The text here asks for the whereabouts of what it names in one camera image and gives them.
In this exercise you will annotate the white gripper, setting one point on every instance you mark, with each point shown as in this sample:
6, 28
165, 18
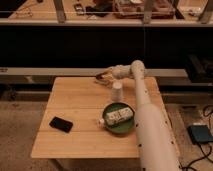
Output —
118, 72

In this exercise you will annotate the red pepper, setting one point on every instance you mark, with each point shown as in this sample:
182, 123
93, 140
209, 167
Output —
99, 76

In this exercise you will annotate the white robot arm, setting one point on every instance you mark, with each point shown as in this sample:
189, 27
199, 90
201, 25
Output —
154, 141

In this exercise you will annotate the white paper cup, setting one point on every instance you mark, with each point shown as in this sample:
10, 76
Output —
117, 91

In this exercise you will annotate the wooden table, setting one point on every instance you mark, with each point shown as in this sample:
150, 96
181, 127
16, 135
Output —
81, 101

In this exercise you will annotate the green bowl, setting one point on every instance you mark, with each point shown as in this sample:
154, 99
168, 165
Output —
123, 127

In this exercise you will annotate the black smartphone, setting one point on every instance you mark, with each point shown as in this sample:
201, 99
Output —
61, 124

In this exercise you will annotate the clear plastic bin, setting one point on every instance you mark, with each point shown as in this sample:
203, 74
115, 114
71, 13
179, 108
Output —
136, 9

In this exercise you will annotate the dark device on shelf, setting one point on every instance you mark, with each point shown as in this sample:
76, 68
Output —
79, 9

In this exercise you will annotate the black equipment at right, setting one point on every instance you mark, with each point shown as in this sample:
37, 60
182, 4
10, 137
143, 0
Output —
199, 69

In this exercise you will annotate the blue box on floor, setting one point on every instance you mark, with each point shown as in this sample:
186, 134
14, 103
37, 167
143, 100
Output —
200, 134

